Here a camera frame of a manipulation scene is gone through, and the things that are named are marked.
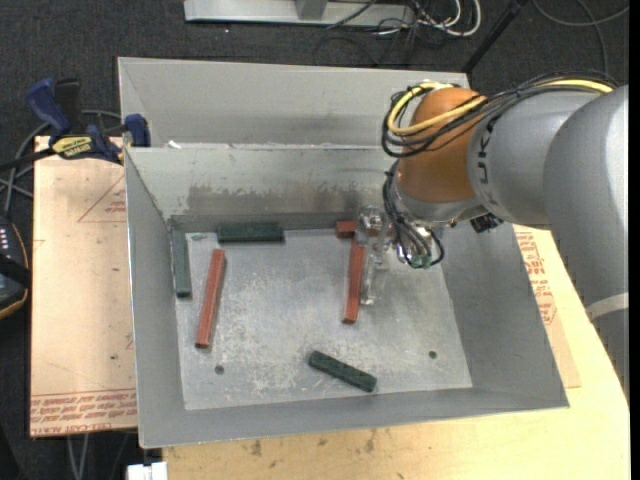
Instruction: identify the grey metal bin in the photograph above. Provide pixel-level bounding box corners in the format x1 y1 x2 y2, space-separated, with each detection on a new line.
117 56 571 450

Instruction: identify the brown cardboard board, red print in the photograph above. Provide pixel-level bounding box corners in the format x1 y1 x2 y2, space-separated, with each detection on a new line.
29 135 584 439

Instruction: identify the dark green flat block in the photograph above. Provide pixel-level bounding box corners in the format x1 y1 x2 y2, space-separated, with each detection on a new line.
216 222 286 244
307 350 379 394
170 227 193 299

